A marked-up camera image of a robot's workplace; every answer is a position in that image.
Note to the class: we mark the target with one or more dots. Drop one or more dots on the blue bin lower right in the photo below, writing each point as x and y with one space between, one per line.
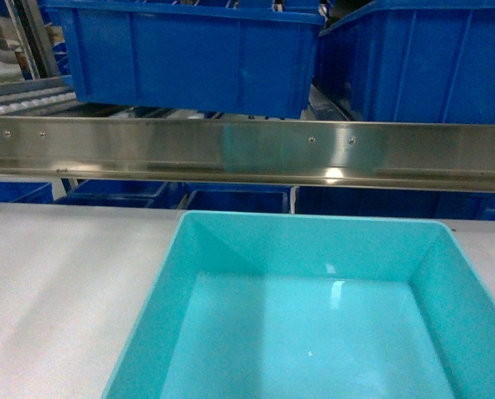
420 204

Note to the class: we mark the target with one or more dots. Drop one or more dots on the large blue bin centre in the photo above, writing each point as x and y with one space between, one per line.
209 56

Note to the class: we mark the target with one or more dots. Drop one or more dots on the teal plastic bin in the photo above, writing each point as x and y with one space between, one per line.
296 306

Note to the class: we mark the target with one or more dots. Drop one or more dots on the blue bin lower centre-left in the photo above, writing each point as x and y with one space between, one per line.
125 194

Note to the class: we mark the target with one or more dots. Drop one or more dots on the blue bin lower left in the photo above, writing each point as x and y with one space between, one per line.
26 192

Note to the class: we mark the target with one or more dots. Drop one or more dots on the roller conveyor track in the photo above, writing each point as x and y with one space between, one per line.
30 95

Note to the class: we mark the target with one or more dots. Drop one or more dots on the stainless steel shelf rail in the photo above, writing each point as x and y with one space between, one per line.
403 156

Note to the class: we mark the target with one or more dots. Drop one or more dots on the blue bin lower centre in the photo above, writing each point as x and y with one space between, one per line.
273 199

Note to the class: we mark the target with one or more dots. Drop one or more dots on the blue bin upper right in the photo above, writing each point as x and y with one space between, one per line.
412 61

